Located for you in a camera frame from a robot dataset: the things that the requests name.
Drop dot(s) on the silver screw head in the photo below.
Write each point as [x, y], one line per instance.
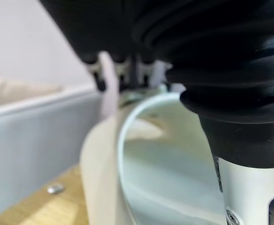
[55, 188]

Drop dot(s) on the wooden shoe rack shelf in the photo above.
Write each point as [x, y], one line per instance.
[45, 208]

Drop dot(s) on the grey upholstered bed frame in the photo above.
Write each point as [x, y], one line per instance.
[33, 136]

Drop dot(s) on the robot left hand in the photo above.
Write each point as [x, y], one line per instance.
[198, 47]

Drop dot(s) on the cream beige slipper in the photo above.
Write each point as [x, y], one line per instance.
[99, 164]

